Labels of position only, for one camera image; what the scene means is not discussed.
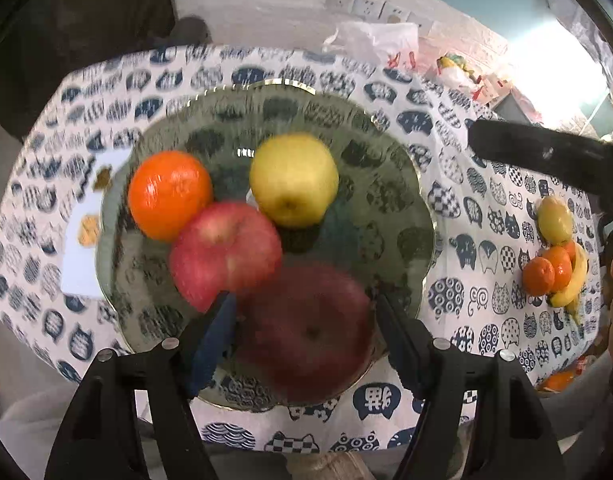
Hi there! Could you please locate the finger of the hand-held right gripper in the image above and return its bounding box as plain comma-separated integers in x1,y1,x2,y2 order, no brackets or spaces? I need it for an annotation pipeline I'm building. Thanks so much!
469,119,613,198

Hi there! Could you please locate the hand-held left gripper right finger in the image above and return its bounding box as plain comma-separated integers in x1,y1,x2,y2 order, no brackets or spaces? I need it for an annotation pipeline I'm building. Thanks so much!
375,294,567,480

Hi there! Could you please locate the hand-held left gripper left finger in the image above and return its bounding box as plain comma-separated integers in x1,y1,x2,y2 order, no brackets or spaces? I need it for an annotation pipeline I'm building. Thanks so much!
44,290,237,480

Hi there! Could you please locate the yellow banana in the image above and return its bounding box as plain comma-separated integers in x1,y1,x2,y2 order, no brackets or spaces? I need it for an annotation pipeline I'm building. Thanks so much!
549,242,589,308
565,295,585,327

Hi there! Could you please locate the dark red apple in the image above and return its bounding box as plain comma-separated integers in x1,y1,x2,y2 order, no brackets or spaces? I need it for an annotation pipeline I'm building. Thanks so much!
234,260,377,405

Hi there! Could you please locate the pinkish red apple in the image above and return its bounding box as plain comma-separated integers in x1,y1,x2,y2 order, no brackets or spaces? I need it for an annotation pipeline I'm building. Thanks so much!
169,201,284,313

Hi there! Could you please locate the green glass plate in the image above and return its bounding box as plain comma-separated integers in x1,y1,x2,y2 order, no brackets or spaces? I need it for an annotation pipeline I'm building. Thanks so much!
95,80,437,408

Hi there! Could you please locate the orange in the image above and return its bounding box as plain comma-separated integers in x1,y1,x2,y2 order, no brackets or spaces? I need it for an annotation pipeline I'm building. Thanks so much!
523,256,556,297
128,150,214,242
543,245,573,291

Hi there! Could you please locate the yellow-green apple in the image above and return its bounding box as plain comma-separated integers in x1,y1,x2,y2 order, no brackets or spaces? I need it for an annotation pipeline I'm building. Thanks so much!
249,132,340,229

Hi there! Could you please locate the yellow-green pear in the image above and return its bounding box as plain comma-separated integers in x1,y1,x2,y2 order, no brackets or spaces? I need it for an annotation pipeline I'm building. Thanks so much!
537,195,576,245

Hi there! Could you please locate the white red paper bag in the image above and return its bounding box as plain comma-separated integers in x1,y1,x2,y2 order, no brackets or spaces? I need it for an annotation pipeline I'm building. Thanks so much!
474,72,513,108

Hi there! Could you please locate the cat print tablecloth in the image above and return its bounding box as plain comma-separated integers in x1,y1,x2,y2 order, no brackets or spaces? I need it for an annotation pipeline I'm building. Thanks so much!
0,42,607,456

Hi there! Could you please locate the white paper card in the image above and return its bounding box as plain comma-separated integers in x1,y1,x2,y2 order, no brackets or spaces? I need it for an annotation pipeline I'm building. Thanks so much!
60,152,130,298

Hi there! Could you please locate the orange plastic item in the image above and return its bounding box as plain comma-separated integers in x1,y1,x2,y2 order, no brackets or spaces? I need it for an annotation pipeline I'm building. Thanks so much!
537,357,580,392

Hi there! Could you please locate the white plastic bag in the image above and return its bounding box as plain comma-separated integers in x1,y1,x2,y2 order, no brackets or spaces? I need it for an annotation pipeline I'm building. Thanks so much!
323,21,420,68

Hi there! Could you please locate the black cylindrical device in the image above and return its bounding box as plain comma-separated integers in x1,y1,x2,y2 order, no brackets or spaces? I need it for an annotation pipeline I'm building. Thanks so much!
169,16,212,47

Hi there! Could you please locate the black board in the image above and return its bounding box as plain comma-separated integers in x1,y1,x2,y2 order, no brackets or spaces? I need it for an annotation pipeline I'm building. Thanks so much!
0,0,177,141

